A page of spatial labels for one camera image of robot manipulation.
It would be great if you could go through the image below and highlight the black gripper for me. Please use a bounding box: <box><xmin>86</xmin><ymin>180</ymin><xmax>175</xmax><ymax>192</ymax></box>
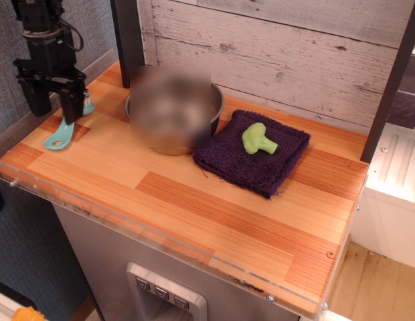
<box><xmin>13</xmin><ymin>28</ymin><xmax>86</xmax><ymax>125</ymax></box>

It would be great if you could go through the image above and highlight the teal dish brush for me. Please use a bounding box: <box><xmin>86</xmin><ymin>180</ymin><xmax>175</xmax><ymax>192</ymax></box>
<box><xmin>44</xmin><ymin>90</ymin><xmax>95</xmax><ymax>150</ymax></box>

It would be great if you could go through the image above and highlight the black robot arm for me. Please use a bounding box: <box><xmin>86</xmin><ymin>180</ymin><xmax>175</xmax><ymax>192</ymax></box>
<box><xmin>12</xmin><ymin>1</ymin><xmax>86</xmax><ymax>124</ymax></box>

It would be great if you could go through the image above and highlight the dark purple folded cloth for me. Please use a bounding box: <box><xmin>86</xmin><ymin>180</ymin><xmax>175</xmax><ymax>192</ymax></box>
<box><xmin>192</xmin><ymin>108</ymin><xmax>312</xmax><ymax>201</ymax></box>

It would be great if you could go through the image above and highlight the clear acrylic edge guard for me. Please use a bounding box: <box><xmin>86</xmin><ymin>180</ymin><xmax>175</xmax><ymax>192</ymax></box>
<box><xmin>0</xmin><ymin>161</ymin><xmax>328</xmax><ymax>320</ymax></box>

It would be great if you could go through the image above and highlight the stainless steel bowl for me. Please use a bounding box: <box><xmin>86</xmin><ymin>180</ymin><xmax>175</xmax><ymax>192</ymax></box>
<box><xmin>124</xmin><ymin>80</ymin><xmax>225</xmax><ymax>155</ymax></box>

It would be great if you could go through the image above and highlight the green toy broccoli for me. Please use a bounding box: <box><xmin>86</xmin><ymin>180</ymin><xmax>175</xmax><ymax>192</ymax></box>
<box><xmin>242</xmin><ymin>122</ymin><xmax>278</xmax><ymax>154</ymax></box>

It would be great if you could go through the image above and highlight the orange object bottom left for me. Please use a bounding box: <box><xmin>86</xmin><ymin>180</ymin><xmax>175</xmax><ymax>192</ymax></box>
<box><xmin>11</xmin><ymin>306</ymin><xmax>46</xmax><ymax>321</ymax></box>

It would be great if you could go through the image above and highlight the silver dispenser button panel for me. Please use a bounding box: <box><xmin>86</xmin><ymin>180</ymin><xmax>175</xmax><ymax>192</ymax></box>
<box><xmin>126</xmin><ymin>261</ymin><xmax>208</xmax><ymax>320</ymax></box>

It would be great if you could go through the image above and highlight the white toy sink unit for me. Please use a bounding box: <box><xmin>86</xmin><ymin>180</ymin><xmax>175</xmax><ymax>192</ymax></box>
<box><xmin>350</xmin><ymin>124</ymin><xmax>415</xmax><ymax>268</ymax></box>

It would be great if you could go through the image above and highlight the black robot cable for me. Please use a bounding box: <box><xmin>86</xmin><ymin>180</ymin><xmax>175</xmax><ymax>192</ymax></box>
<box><xmin>58</xmin><ymin>18</ymin><xmax>85</xmax><ymax>52</ymax></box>

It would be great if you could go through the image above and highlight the dark left frame post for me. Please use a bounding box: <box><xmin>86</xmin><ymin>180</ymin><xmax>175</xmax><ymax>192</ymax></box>
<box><xmin>110</xmin><ymin>0</ymin><xmax>145</xmax><ymax>88</ymax></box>

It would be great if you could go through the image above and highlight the dark frame post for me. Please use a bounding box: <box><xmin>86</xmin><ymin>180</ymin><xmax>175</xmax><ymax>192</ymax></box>
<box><xmin>360</xmin><ymin>3</ymin><xmax>415</xmax><ymax>163</ymax></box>
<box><xmin>110</xmin><ymin>0</ymin><xmax>145</xmax><ymax>88</ymax></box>

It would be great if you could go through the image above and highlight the dark right frame post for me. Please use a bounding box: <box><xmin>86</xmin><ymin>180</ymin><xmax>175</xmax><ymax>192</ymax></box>
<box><xmin>360</xmin><ymin>3</ymin><xmax>415</xmax><ymax>163</ymax></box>

